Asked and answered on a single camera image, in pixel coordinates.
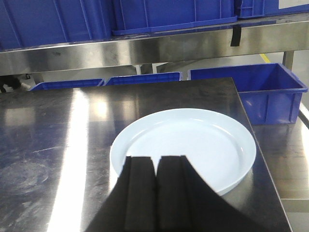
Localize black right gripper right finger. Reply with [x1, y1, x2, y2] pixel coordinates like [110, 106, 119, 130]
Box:
[156, 156, 246, 232]

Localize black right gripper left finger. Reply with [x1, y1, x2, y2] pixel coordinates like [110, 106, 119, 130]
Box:
[86, 157, 156, 232]

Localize white round plate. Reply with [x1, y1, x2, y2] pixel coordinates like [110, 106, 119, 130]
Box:
[110, 108, 257, 195]

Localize steel shelf leg right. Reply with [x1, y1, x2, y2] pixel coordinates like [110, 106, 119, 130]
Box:
[282, 51, 295, 70]

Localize blue bin lower middle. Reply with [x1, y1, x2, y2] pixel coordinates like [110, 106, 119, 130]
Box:
[104, 72, 182, 86]

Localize blue bin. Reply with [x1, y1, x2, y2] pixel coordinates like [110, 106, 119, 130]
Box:
[104, 72, 182, 86]
[188, 63, 308, 125]
[30, 78, 104, 91]

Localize blue bin lower left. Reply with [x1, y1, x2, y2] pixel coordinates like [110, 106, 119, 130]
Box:
[30, 78, 104, 91]

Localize blue bin lower right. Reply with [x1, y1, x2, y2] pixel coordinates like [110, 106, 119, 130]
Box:
[188, 63, 308, 125]

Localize black tape strip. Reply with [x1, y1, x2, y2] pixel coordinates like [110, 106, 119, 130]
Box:
[230, 25, 241, 47]

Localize person legs in black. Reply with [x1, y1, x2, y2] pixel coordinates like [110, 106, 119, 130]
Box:
[0, 75, 21, 93]

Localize blue crate upper middle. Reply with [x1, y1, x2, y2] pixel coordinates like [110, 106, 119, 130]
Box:
[112, 0, 237, 36]

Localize blue crate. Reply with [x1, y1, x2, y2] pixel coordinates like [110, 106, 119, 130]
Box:
[0, 0, 114, 51]
[234, 0, 309, 19]
[112, 0, 237, 36]

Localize blue crate upper right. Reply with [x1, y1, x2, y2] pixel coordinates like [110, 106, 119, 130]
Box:
[234, 0, 309, 19]

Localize blue crate upper left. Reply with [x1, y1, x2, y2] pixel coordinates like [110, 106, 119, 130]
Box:
[0, 0, 114, 51]

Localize stainless steel shelf rail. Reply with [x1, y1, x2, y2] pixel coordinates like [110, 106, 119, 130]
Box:
[0, 13, 309, 75]

